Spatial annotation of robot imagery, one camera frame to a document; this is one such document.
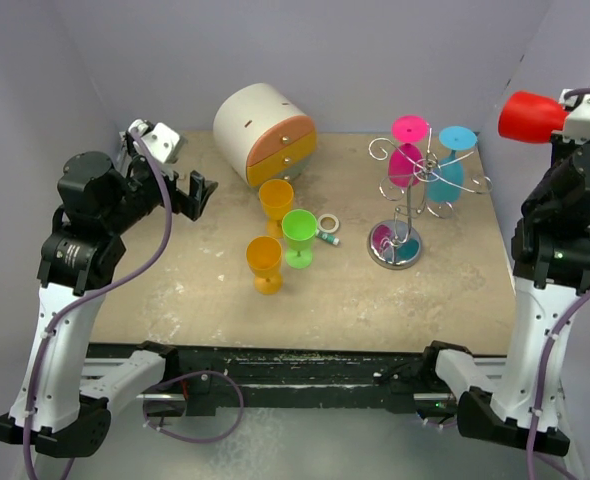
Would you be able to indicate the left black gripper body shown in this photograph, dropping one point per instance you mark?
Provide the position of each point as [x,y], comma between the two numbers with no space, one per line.
[143,188]

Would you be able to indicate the pink plastic wine glass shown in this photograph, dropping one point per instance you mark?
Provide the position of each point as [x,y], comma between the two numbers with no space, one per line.
[408,130]

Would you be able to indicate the blue plastic wine glass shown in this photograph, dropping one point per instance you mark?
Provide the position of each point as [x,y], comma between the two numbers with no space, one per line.
[447,179]

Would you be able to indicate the red plastic wine glass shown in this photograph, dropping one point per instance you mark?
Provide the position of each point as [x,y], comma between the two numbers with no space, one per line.
[530,118]

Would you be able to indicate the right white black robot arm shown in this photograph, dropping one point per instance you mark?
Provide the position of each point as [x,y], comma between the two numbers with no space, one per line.
[551,253]

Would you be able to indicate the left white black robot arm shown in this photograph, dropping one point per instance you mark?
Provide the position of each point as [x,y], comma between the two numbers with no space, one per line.
[54,414]

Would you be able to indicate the far orange wine glass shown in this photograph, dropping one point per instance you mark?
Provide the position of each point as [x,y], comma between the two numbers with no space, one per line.
[276,197]

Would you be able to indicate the orange wine glass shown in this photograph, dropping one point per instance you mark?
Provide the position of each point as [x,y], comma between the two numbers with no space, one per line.
[263,256]
[276,197]

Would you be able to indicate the near orange wine glass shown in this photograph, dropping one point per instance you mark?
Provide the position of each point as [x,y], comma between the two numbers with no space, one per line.
[263,256]

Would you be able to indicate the green plastic wine glass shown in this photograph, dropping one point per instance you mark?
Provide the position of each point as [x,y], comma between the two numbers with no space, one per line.
[299,231]

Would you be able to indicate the chrome wine glass rack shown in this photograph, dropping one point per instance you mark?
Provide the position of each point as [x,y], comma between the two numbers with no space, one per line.
[396,244]

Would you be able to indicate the round white drawer cabinet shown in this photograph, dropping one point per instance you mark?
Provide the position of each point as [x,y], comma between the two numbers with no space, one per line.
[263,135]

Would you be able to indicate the small green white tube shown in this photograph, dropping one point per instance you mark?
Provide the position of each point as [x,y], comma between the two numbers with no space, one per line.
[328,238]

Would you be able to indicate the white tape roll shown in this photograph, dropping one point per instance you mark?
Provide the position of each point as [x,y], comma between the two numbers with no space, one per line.
[328,223]

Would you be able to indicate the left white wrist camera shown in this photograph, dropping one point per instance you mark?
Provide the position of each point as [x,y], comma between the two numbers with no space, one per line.
[158,139]

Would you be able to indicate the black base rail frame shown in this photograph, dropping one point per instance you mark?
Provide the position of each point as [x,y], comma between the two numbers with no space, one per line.
[252,378]

